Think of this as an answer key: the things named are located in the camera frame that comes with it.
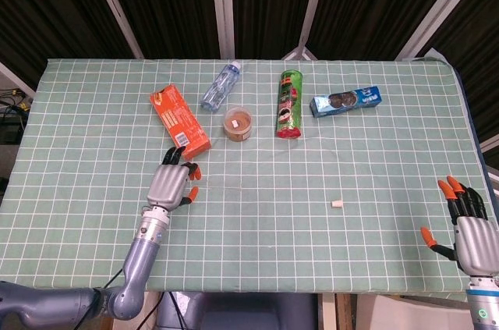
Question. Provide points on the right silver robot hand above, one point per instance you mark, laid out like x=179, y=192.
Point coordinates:
x=475, y=240

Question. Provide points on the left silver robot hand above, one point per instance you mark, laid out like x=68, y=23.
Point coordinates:
x=167, y=185

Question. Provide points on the clear glass test tube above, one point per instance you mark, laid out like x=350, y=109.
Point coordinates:
x=226, y=188

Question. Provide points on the small white cube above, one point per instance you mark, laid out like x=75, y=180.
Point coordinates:
x=337, y=203

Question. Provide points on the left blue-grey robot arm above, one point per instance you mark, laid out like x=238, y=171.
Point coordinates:
x=140, y=263

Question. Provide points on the orange cardboard snack box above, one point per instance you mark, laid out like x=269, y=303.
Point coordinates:
x=179, y=119

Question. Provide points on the clear jar with brown contents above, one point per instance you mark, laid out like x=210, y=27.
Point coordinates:
x=238, y=125

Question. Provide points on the clear plastic water bottle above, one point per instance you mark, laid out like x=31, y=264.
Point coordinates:
x=220, y=88

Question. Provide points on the green checked tablecloth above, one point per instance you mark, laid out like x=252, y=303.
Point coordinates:
x=292, y=228

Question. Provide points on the green Pringles can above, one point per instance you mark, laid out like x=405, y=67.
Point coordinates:
x=289, y=103

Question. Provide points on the grey robot torso base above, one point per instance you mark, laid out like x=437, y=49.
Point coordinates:
x=241, y=312

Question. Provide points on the dark pleated curtain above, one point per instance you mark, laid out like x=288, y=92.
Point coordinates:
x=175, y=2

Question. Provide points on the blue Oreo cookie box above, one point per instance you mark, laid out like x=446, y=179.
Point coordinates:
x=345, y=101

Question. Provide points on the white frame post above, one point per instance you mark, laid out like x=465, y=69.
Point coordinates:
x=223, y=6
x=440, y=10
x=312, y=6
x=115, y=6

